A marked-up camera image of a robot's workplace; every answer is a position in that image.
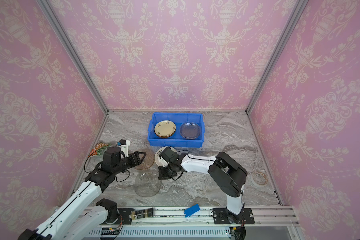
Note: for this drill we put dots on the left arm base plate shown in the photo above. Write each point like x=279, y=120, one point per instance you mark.
x=121, y=216

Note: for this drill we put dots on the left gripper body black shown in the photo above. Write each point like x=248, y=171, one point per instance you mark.
x=129, y=162

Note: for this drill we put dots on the yellow floral plate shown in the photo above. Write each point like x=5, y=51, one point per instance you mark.
x=165, y=129

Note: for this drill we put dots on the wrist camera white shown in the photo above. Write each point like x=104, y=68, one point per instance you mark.
x=170, y=155
x=124, y=146

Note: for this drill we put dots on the black cylinder on rail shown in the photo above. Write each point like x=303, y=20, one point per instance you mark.
x=140, y=214

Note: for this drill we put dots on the aluminium rail frame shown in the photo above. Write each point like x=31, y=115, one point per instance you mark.
x=271, y=223

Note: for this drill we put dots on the clear glass plate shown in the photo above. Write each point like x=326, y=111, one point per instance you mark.
x=147, y=183
x=190, y=130

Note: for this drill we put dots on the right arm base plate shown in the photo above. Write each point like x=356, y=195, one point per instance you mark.
x=222, y=216

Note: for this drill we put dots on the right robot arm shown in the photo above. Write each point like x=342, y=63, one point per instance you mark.
x=228, y=174

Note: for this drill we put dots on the blue card on rail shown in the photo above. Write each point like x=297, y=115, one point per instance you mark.
x=192, y=210

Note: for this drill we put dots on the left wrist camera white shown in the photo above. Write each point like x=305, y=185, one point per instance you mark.
x=124, y=146

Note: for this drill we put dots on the green red snack packet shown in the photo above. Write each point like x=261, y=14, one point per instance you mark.
x=99, y=149

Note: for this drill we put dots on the cream plate with black patch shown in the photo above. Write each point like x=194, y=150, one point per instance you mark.
x=159, y=160

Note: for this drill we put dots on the small circuit board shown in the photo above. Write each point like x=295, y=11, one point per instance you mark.
x=110, y=232

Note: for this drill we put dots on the brown tinted glass plate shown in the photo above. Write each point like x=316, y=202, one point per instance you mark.
x=148, y=160

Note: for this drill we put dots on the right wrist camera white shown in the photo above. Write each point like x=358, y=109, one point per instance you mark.
x=170, y=155

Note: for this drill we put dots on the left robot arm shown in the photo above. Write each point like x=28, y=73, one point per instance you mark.
x=66, y=223

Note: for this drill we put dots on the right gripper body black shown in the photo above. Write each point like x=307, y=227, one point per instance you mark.
x=165, y=171

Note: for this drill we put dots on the blue plastic bin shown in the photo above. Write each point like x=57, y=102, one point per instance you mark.
x=176, y=140

